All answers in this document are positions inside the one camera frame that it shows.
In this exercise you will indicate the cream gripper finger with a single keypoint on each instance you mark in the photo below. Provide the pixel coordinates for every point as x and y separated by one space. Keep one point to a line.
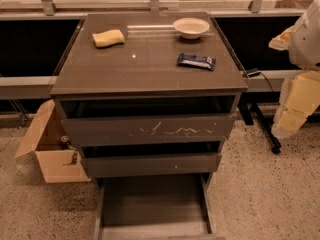
299 98
282 41

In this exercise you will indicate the blue rxbar wrapper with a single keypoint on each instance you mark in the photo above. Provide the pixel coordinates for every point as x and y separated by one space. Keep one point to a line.
202 62

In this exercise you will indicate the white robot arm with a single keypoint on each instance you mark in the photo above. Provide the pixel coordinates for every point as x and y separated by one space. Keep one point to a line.
304 50

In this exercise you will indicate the top drawer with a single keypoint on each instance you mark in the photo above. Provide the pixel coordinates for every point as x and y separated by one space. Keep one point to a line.
95 121

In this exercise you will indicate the drawer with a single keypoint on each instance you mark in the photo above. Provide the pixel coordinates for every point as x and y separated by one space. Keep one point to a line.
165 207
95 121
151 159

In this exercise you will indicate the middle drawer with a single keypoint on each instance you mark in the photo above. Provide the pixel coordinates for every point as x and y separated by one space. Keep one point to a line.
151 159

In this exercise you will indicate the dark grey drawer cabinet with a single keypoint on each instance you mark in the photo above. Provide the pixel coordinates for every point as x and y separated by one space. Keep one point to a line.
145 65

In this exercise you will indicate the bottom drawer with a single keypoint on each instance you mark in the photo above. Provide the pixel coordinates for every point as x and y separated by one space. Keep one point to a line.
165 207

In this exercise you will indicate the black wheeled stand leg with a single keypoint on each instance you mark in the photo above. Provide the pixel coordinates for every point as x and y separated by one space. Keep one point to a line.
246 110

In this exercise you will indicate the white bowl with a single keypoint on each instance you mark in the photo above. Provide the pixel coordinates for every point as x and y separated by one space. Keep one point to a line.
191 28

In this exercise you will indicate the yellow sponge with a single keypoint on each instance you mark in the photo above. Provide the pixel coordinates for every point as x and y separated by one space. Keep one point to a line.
108 38

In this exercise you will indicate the can in cardboard box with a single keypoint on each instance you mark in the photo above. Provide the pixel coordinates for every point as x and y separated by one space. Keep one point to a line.
65 142

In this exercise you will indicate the cardboard box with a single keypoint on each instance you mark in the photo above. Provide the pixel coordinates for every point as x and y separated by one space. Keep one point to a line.
42 139

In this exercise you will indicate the black power adapter with cable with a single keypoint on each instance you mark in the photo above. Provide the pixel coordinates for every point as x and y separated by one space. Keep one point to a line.
257 81

